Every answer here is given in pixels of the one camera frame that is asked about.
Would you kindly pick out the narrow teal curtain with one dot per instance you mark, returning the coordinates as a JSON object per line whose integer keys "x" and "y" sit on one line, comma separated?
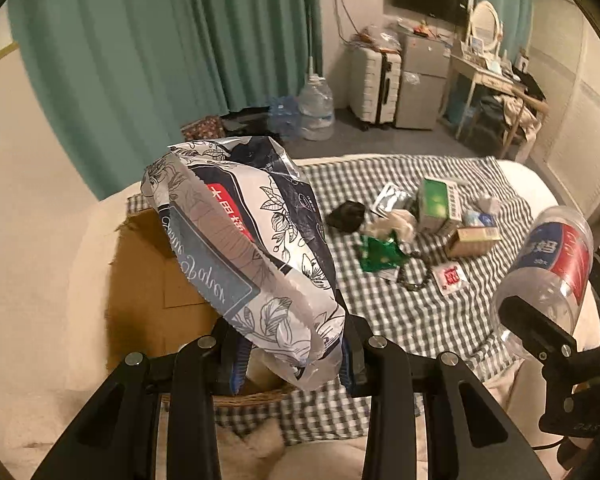
{"x": 517, "y": 0}

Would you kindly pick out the blue white small packet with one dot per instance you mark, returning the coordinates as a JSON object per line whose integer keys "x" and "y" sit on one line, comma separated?
{"x": 480, "y": 220}

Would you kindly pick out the wooden chair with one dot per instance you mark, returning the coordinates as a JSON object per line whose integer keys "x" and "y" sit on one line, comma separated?
{"x": 522, "y": 132}

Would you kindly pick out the wicker basket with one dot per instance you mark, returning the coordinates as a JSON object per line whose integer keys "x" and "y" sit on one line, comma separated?
{"x": 250, "y": 400}

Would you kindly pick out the patterned bag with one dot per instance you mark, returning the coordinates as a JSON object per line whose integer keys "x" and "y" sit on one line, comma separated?
{"x": 202, "y": 127}

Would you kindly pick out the green snack wrapper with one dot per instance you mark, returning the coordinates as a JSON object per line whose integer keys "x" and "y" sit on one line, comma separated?
{"x": 380, "y": 255}

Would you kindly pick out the oval vanity mirror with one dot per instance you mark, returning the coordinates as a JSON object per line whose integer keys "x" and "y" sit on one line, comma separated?
{"x": 485, "y": 20}

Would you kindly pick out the clear plastic bottle red label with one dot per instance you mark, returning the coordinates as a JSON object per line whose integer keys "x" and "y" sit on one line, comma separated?
{"x": 555, "y": 255}

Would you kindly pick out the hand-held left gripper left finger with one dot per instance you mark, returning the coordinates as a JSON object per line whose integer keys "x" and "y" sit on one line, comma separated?
{"x": 237, "y": 366}

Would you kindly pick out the red white sachet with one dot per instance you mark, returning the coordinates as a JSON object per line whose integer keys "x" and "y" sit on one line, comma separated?
{"x": 450, "y": 277}

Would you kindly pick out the green white carton box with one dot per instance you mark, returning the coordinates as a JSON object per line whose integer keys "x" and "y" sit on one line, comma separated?
{"x": 437, "y": 202}

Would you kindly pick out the silver foil pouch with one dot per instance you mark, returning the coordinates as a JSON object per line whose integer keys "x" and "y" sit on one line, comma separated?
{"x": 390, "y": 197}

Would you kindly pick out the white suitcase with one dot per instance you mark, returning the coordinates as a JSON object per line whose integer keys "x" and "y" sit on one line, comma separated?
{"x": 370, "y": 85}

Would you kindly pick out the black flat bag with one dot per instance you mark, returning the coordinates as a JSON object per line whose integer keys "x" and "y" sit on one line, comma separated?
{"x": 242, "y": 120}

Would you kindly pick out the floral tissue pack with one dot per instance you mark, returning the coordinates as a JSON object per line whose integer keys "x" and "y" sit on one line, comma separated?
{"x": 240, "y": 240}

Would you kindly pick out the white crumpled tissue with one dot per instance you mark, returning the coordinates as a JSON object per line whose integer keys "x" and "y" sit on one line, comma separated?
{"x": 486, "y": 204}

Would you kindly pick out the brown cardboard box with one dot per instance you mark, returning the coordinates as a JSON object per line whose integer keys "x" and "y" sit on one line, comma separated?
{"x": 145, "y": 285}

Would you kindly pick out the pack of water bottles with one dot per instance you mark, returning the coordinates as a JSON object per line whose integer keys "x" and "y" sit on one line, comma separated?
{"x": 284, "y": 112}

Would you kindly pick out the small tan box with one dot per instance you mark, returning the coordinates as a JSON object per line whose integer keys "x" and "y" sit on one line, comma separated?
{"x": 470, "y": 242}

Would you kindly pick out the white plush blanket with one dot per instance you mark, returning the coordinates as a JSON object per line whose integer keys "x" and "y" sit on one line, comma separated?
{"x": 260, "y": 452}

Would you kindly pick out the silver mini fridge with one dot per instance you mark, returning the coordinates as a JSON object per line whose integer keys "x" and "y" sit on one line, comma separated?
{"x": 420, "y": 90}

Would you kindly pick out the cream lace cloth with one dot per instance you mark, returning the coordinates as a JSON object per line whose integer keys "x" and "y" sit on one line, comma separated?
{"x": 397, "y": 225}

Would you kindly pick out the wide teal curtain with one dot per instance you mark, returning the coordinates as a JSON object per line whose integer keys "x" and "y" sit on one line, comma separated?
{"x": 155, "y": 50}

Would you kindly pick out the grey checked blanket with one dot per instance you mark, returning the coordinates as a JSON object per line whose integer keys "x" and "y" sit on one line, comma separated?
{"x": 380, "y": 320}

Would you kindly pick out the white dressing table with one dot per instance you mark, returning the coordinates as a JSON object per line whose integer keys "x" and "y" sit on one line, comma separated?
{"x": 475, "y": 67}

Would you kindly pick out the large water jug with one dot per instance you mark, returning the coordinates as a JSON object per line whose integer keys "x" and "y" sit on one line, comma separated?
{"x": 316, "y": 105}

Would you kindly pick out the clear plastic bag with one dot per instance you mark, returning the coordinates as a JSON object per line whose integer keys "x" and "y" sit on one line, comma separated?
{"x": 380, "y": 37}

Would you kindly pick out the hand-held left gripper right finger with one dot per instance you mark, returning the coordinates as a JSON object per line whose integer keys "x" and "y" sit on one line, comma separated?
{"x": 347, "y": 366}

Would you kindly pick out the black cloth item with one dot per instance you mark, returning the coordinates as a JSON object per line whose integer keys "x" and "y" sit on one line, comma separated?
{"x": 347, "y": 216}

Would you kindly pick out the clothes on chair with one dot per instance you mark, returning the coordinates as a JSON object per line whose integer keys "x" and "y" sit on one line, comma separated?
{"x": 517, "y": 110}

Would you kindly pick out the white louvered wardrobe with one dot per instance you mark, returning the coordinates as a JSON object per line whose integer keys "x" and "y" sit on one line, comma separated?
{"x": 595, "y": 125}

